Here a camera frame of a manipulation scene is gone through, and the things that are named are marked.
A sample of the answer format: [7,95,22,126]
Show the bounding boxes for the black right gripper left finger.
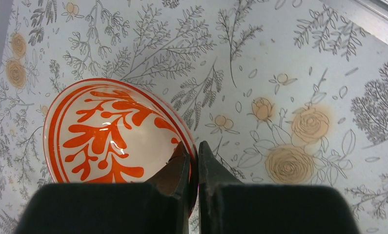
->
[15,143,189,234]

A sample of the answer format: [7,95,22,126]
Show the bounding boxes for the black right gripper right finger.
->
[198,141,359,234]

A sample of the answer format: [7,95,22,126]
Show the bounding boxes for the red white coral bowl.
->
[43,78,198,212]

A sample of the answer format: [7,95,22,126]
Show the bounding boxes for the floral tablecloth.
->
[0,0,388,234]

